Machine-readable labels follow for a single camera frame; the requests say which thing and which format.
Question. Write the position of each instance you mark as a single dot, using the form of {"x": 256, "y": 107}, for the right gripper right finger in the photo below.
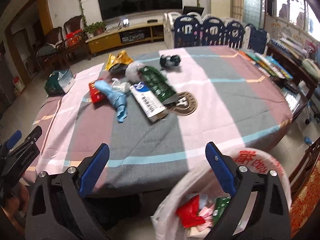
{"x": 223, "y": 167}

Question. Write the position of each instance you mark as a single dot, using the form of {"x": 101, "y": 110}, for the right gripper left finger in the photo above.
{"x": 91, "y": 168}

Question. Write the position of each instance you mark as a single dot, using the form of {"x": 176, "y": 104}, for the red snack packet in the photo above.
{"x": 95, "y": 94}

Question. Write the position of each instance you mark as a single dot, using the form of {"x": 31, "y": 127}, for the white blue carton box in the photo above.
{"x": 149, "y": 103}

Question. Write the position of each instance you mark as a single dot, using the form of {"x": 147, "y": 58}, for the narrow green snack packet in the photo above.
{"x": 158, "y": 84}

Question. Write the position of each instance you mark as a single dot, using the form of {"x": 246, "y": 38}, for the yellow chip bag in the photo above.
{"x": 118, "y": 63}

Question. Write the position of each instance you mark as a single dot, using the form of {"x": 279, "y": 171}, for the white plastic trash bag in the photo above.
{"x": 201, "y": 187}

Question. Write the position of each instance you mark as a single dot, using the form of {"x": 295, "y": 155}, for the person's left hand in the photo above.
{"x": 13, "y": 204}

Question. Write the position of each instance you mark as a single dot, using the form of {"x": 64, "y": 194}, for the red floral sofa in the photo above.
{"x": 305, "y": 190}

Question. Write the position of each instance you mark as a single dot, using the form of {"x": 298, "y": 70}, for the striped pink grey tablecloth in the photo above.
{"x": 236, "y": 107}

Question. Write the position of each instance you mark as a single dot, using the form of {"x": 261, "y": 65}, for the teal gift box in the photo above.
{"x": 59, "y": 82}

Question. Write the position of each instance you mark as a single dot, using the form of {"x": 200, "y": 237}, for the crumpled white plastic wrapper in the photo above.
{"x": 132, "y": 72}

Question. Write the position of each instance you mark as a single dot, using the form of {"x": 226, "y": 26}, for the stack of books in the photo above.
{"x": 268, "y": 65}

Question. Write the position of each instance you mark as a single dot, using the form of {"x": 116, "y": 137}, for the dark wooden armchair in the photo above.
{"x": 55, "y": 52}

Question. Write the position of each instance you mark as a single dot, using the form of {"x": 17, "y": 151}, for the crumpled dark green wrapper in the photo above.
{"x": 167, "y": 61}

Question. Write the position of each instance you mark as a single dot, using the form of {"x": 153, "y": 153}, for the red gift box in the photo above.
{"x": 75, "y": 37}

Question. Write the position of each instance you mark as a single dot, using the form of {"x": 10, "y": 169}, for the blue white playpen fence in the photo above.
{"x": 191, "y": 30}

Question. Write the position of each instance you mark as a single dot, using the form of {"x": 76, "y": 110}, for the potted green plant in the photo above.
{"x": 96, "y": 28}

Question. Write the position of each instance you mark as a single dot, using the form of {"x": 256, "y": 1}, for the wooden TV cabinet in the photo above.
{"x": 124, "y": 36}

